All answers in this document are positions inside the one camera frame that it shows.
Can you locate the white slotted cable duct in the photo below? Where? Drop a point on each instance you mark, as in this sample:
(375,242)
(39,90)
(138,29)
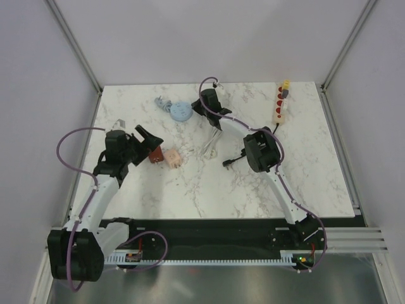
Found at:
(133,258)

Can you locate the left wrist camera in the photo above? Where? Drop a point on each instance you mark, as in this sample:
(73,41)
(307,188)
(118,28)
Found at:
(119,125)

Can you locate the aluminium front rail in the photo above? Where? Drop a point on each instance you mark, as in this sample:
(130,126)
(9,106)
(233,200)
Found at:
(348,239)

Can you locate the pink adapter plug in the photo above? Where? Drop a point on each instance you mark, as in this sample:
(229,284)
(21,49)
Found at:
(172,158)

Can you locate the left aluminium frame post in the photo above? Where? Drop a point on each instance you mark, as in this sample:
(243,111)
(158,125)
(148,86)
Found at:
(74,45)

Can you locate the black plug with cable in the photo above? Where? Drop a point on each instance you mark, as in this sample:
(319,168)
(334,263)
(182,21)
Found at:
(228,162)

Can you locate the yellow plug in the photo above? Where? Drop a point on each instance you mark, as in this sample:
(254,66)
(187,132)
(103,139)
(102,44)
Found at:
(286,85)

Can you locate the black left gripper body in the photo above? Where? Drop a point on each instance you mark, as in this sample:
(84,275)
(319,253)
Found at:
(133,154)

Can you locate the beige red power strip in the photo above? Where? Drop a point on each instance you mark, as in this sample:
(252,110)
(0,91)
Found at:
(280,109)

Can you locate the grey plug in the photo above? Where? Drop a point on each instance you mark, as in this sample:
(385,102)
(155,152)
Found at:
(285,93)

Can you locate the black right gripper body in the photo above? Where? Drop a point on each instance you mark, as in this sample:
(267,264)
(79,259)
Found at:
(207,114)

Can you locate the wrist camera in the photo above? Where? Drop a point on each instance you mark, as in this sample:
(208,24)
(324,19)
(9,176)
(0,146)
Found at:
(119,125)
(219,88)

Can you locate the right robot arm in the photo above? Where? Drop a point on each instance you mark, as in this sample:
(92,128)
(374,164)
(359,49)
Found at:
(264,155)

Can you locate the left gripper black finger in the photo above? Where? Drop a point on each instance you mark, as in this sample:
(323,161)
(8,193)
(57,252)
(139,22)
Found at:
(151,145)
(147,136)

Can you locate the dark red carp adapter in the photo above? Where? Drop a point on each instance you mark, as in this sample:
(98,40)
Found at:
(156,156)

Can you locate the aluminium frame post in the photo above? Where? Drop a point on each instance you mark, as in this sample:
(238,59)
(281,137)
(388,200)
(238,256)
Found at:
(349,42)
(74,45)

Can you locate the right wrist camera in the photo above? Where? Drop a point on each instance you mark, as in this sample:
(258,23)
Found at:
(219,88)

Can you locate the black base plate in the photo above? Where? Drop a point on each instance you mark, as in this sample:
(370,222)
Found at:
(237,238)

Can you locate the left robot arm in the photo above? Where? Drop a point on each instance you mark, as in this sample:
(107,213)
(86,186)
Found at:
(77,251)

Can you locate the right aluminium frame post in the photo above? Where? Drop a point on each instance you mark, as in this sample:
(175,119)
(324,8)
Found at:
(349,42)

